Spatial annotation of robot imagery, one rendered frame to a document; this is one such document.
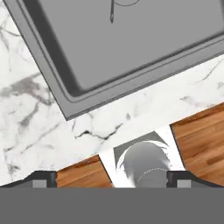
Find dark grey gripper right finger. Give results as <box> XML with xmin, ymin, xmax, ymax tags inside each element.
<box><xmin>166</xmin><ymin>170</ymin><xmax>224</xmax><ymax>189</ymax></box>

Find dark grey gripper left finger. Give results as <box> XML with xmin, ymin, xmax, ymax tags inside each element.
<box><xmin>0</xmin><ymin>170</ymin><xmax>58</xmax><ymax>189</ymax></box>

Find grey sink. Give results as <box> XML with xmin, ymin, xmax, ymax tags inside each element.
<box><xmin>3</xmin><ymin>0</ymin><xmax>224</xmax><ymax>122</ymax></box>

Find white and grey round thing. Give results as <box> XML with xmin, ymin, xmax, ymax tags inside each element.
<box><xmin>98</xmin><ymin>125</ymin><xmax>186</xmax><ymax>189</ymax></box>

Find thin dark wire utensil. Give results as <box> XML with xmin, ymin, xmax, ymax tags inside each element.
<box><xmin>109</xmin><ymin>0</ymin><xmax>143</xmax><ymax>25</ymax></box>

